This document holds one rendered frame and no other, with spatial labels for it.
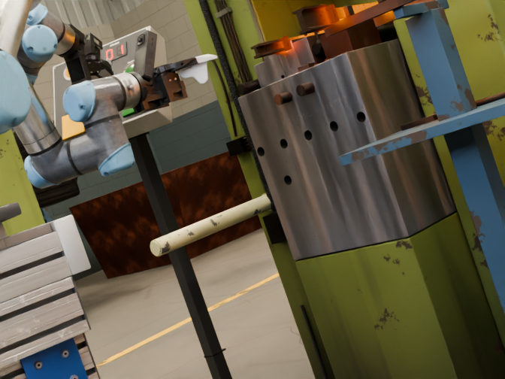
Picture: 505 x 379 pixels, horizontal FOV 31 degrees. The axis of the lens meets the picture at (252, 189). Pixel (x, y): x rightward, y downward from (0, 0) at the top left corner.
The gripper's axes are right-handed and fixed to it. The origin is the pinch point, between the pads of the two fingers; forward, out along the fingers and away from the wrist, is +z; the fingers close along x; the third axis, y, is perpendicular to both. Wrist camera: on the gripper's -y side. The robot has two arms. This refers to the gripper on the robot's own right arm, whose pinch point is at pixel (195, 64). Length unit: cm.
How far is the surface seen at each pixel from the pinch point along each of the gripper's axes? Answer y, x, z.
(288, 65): 5.5, -0.8, 30.7
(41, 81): -142, -798, 490
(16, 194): -4, -455, 208
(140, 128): 6.7, -46.3, 15.8
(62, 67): -18, -70, 15
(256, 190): 34, -41, 45
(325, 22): 4.3, 42.1, -4.3
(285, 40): -0.2, 1.8, 29.3
